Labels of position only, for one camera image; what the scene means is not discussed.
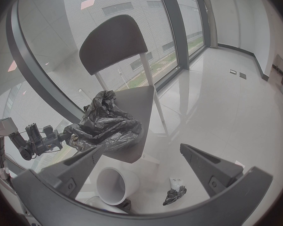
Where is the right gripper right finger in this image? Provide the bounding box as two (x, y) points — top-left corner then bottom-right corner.
(180, 143), (244, 198)

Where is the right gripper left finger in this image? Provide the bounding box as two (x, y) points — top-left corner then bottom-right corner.
(44, 145), (104, 200)

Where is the black plastic bag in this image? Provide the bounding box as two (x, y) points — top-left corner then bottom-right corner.
(63, 90), (144, 153)

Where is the crumpled black plastic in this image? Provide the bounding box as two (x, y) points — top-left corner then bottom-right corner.
(163, 186), (187, 206)

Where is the white trash bin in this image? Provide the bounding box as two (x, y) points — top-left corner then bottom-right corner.
(96, 167), (140, 206)

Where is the white printed wrapper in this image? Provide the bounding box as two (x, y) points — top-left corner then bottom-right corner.
(169, 177), (183, 190)

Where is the window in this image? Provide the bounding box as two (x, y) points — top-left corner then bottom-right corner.
(0, 0), (214, 174)

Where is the grey padded white chair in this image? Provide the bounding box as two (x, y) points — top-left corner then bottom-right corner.
(79, 14), (166, 165)

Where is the pale grey curtain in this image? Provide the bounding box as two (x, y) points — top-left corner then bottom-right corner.
(204, 0), (218, 48)

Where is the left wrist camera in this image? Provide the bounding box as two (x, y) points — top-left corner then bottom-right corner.
(43, 125), (54, 137)

